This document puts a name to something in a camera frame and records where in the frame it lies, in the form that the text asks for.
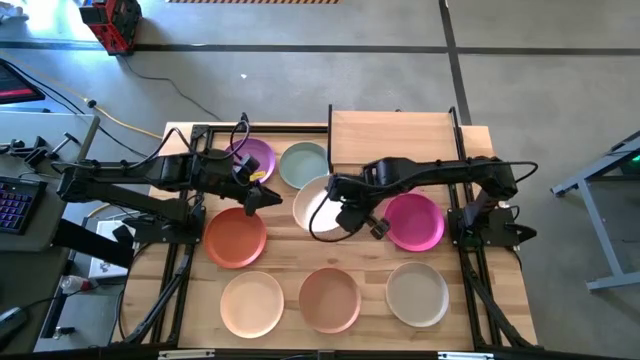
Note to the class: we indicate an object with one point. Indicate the beige grey plate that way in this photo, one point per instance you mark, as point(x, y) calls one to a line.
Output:
point(417, 295)

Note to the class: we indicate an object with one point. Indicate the salmon tan plate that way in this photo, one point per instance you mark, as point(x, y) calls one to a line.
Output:
point(330, 300)

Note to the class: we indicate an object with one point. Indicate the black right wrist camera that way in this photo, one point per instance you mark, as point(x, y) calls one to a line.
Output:
point(378, 227)

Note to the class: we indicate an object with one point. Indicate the grey desk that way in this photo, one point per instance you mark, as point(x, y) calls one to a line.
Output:
point(30, 125)

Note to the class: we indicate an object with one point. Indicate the black metal clamp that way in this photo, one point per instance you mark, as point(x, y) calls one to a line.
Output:
point(35, 152)

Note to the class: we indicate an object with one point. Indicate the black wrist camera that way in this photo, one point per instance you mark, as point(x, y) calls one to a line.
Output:
point(247, 167)
point(378, 227)

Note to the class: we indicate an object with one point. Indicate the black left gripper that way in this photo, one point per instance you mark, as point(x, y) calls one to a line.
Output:
point(235, 187)

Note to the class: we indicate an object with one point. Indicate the pale peach plate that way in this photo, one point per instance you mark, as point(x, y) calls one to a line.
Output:
point(252, 305)

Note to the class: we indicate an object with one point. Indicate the white box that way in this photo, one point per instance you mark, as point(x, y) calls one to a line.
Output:
point(102, 265)

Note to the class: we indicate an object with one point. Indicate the backlit black keyboard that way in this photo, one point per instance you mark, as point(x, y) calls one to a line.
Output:
point(17, 205)

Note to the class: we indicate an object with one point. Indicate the grey metal table stand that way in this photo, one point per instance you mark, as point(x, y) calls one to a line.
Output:
point(595, 215)

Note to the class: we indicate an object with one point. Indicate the black aluminium table frame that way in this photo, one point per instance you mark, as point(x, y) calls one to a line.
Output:
point(170, 300)

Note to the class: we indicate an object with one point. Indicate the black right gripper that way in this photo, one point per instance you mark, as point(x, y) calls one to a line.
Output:
point(352, 192)

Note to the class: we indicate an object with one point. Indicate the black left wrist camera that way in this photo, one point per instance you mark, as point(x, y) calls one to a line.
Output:
point(247, 167)

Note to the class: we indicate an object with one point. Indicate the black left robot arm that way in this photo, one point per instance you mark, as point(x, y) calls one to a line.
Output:
point(125, 172)

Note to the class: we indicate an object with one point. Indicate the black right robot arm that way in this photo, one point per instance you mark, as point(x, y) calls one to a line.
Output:
point(440, 170)

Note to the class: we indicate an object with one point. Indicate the white plate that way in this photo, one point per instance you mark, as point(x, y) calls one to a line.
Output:
point(312, 205)

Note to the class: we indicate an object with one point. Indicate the black computer mouse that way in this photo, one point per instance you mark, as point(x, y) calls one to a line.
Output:
point(10, 322)

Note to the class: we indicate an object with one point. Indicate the teal grey plate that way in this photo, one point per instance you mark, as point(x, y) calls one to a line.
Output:
point(302, 165)

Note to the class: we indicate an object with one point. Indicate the silver metal bracket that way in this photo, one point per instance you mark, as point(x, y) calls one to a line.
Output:
point(186, 354)
point(465, 355)

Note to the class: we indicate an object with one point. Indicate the purple plate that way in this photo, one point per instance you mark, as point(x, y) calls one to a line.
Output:
point(265, 155)

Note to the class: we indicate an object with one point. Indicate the orange-red plate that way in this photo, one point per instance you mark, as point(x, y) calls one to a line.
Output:
point(235, 240)

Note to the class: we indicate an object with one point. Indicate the magenta plate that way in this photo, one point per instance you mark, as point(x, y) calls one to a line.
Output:
point(415, 222)

